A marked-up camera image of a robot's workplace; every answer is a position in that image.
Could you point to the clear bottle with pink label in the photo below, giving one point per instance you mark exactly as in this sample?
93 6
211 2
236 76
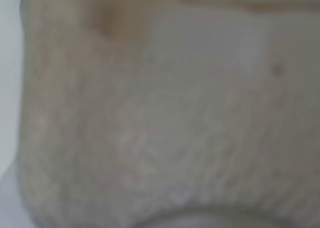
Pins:
170 113

